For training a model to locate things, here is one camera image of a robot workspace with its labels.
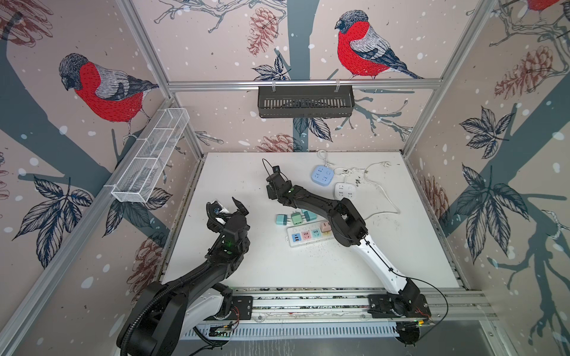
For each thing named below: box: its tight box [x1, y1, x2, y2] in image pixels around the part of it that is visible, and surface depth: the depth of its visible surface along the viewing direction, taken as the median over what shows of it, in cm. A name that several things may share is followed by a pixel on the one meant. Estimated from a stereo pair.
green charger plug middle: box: [290, 212, 303, 226], surface depth 97 cm
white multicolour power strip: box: [285, 221, 334, 248], surface depth 90 cm
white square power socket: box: [333, 181, 357, 200], surface depth 105 cm
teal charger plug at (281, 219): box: [275, 213, 291, 226], surface depth 96 cm
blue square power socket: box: [310, 165, 334, 187], surface depth 109 cm
